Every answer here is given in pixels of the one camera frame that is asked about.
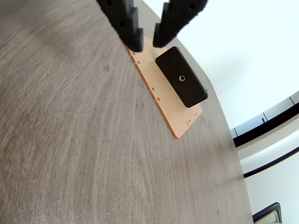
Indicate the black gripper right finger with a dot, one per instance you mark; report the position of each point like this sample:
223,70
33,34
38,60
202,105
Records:
172,21

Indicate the thick black strip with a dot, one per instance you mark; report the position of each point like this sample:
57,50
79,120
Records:
266,127

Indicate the orange board with holes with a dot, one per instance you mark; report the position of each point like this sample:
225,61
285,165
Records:
168,102

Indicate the black rectangular block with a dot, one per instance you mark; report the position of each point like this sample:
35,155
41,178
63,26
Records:
187,88

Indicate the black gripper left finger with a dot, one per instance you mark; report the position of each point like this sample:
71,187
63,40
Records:
123,23

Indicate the thin black strip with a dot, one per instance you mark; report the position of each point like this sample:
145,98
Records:
271,164

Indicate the black framed object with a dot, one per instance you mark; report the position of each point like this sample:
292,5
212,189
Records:
268,208

